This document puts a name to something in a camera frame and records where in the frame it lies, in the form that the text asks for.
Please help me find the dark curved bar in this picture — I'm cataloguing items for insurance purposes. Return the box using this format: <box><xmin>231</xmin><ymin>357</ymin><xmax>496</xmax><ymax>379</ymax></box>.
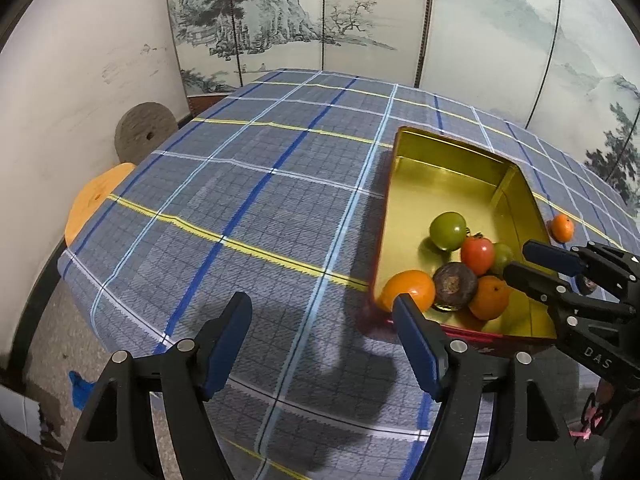
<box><xmin>10</xmin><ymin>250</ymin><xmax>66</xmax><ymax>386</ymax></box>

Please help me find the red cherry tomato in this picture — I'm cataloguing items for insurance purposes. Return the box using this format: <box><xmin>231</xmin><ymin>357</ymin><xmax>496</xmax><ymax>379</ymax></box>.
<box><xmin>460</xmin><ymin>235</ymin><xmax>496</xmax><ymax>276</ymax></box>

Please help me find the blue cloth scrap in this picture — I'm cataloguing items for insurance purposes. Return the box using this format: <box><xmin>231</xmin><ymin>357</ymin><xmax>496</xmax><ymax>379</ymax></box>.
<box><xmin>69</xmin><ymin>370</ymin><xmax>98</xmax><ymax>411</ymax></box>

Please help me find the large green tomato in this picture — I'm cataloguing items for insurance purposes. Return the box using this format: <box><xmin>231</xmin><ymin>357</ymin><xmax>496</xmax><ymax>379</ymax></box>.
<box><xmin>429</xmin><ymin>211</ymin><xmax>469</xmax><ymax>251</ymax></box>

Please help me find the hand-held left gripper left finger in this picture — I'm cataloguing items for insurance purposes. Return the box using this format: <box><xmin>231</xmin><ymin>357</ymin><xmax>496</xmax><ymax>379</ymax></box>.
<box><xmin>60</xmin><ymin>291</ymin><xmax>253</xmax><ymax>480</ymax></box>

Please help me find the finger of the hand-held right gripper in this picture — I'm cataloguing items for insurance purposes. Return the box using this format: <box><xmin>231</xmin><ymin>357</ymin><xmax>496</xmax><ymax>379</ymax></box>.
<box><xmin>522</xmin><ymin>240</ymin><xmax>640</xmax><ymax>306</ymax></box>
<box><xmin>502</xmin><ymin>261</ymin><xmax>631</xmax><ymax>321</ymax></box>

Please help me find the orange tangerine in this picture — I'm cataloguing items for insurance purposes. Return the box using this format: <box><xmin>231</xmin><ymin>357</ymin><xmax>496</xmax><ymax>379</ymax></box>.
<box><xmin>376</xmin><ymin>270</ymin><xmax>436</xmax><ymax>313</ymax></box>
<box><xmin>550</xmin><ymin>213</ymin><xmax>576</xmax><ymax>242</ymax></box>
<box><xmin>467</xmin><ymin>275</ymin><xmax>511</xmax><ymax>321</ymax></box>

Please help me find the gold metal tin box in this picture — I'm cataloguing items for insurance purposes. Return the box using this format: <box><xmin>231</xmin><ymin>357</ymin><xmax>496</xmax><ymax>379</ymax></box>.
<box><xmin>370</xmin><ymin>126</ymin><xmax>558</xmax><ymax>346</ymax></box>

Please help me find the painted landscape folding screen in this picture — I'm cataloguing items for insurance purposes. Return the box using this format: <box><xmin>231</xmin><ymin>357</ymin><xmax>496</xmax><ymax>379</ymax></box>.
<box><xmin>162</xmin><ymin>0</ymin><xmax>640</xmax><ymax>211</ymax></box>

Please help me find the white cardboard piece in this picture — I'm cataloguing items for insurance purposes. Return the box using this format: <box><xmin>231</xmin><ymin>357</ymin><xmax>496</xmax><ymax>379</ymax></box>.
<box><xmin>0</xmin><ymin>387</ymin><xmax>42</xmax><ymax>445</ymax></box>

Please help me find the small green tomato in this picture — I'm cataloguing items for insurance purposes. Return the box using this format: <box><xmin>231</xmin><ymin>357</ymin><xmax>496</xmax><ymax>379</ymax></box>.
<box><xmin>492</xmin><ymin>242</ymin><xmax>516</xmax><ymax>273</ymax></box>

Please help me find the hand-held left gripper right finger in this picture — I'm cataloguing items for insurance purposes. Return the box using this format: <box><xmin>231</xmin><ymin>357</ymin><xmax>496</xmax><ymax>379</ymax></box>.
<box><xmin>391</xmin><ymin>292</ymin><xmax>583</xmax><ymax>480</ymax></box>

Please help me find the orange wooden stool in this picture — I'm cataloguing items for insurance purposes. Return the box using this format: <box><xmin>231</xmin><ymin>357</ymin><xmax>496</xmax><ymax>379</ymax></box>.
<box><xmin>64</xmin><ymin>162</ymin><xmax>137</xmax><ymax>246</ymax></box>

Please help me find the round grey millstone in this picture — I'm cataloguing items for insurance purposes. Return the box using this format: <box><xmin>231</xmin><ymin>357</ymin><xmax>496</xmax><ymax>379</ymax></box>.
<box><xmin>115</xmin><ymin>102</ymin><xmax>177</xmax><ymax>163</ymax></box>

